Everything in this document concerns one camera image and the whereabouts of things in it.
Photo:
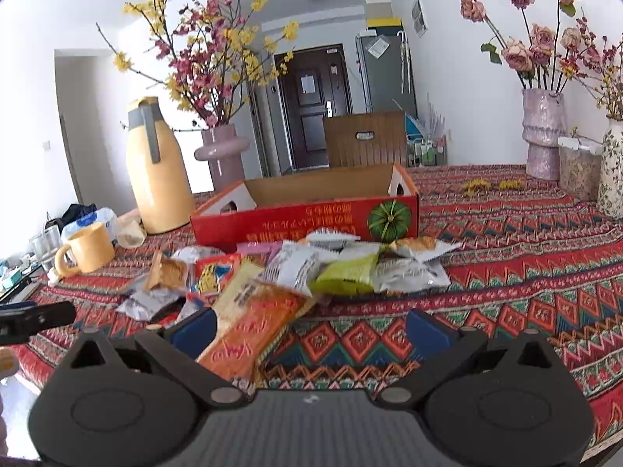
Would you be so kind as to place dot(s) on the beige cardboard box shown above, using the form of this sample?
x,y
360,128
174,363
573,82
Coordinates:
x,y
378,6

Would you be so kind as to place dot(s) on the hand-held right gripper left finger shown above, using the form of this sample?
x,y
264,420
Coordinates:
x,y
194,331

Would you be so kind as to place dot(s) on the white packet orange top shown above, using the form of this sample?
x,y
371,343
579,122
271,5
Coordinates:
x,y
418,245

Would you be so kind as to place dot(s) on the blue white tissue pack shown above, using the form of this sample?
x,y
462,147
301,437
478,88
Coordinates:
x,y
97,216

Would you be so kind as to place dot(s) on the yellow fallen petals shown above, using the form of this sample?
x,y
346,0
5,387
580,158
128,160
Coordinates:
x,y
511,186

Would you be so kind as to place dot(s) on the red cardboard box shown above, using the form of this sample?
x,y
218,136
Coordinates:
x,y
292,224

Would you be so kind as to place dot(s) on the white snack packet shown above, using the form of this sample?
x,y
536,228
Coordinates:
x,y
297,267
331,241
146,304
194,254
413,275

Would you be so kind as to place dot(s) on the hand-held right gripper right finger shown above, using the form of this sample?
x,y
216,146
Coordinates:
x,y
428,331

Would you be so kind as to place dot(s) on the smooth pink glass vase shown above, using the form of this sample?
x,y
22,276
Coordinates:
x,y
224,155

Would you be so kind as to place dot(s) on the yellow thermos jug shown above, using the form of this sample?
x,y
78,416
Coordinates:
x,y
155,180

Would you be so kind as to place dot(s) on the patterned red tablecloth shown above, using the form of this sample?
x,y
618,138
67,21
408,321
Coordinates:
x,y
486,262

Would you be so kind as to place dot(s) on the black bag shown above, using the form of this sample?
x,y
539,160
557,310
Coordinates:
x,y
78,211

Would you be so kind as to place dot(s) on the colourful yellow blue snack packet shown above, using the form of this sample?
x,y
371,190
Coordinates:
x,y
214,277

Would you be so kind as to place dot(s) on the brown cracker snack packet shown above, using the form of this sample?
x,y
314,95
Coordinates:
x,y
168,272

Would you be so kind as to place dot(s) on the white umbrella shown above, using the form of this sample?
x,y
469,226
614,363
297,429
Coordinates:
x,y
403,58

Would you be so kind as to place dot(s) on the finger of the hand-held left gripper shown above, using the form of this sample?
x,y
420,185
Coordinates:
x,y
34,318

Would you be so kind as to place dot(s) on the clear drinking glass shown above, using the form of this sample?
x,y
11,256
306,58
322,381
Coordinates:
x,y
46,248

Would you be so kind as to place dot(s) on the yellow ceramic mug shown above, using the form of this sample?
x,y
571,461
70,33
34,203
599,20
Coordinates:
x,y
92,250

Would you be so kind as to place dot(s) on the yellow pink blossom branches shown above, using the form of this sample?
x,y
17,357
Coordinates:
x,y
214,44

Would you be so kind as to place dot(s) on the green snack packet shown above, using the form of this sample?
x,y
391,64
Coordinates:
x,y
343,275

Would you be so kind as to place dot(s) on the dark entrance door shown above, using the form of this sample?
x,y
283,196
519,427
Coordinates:
x,y
311,126

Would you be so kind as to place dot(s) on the pink snack packet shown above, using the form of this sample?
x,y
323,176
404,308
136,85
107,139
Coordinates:
x,y
255,248

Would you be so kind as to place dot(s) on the floral ceramic vase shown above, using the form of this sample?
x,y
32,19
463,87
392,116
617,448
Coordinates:
x,y
613,170

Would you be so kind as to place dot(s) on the wooden chair back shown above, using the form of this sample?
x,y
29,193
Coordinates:
x,y
365,151

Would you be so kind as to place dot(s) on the dried rose bouquet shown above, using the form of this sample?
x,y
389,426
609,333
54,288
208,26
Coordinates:
x,y
518,56

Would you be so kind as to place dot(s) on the grey refrigerator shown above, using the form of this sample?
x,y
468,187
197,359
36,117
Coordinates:
x,y
384,82

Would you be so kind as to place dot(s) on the yellow black box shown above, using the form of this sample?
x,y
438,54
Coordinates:
x,y
384,24

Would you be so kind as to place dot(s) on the white wall panel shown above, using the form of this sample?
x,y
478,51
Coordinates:
x,y
419,14

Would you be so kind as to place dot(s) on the orange long snack packet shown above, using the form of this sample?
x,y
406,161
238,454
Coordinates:
x,y
253,331

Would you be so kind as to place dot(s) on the textured pink vase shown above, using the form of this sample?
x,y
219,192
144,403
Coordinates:
x,y
542,131

